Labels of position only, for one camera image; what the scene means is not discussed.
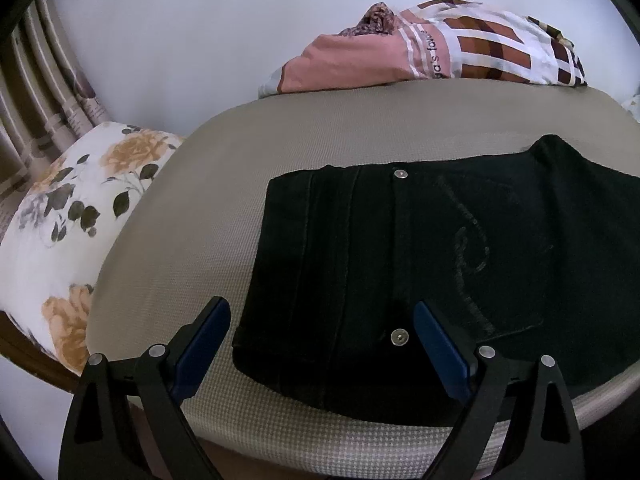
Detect beige woven mattress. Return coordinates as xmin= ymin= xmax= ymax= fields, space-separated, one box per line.
xmin=87 ymin=79 xmax=639 ymax=479

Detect dark wooden bed frame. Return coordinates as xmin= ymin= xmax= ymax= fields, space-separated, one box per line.
xmin=0 ymin=312 xmax=79 ymax=393

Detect floral white pillow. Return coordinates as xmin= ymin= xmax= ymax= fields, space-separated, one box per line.
xmin=1 ymin=122 xmax=183 ymax=374

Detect black pants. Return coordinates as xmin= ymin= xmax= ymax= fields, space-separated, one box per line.
xmin=232 ymin=134 xmax=639 ymax=426

